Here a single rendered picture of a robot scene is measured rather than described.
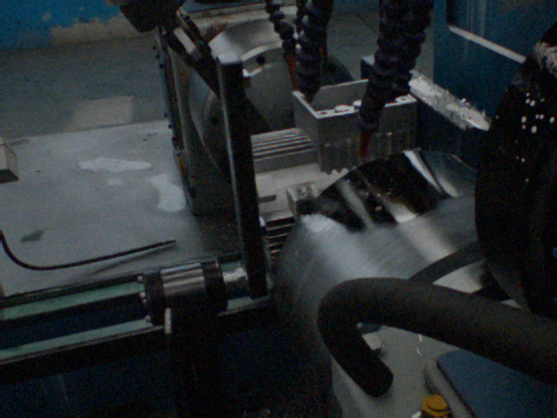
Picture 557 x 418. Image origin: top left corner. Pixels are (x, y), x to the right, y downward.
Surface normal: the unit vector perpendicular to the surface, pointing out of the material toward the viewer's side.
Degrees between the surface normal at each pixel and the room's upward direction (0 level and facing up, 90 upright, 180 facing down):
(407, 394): 0
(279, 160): 88
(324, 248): 47
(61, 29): 90
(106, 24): 90
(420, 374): 0
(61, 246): 0
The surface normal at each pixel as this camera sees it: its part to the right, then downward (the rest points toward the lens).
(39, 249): -0.08, -0.87
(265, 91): 0.25, 0.45
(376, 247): -0.58, -0.64
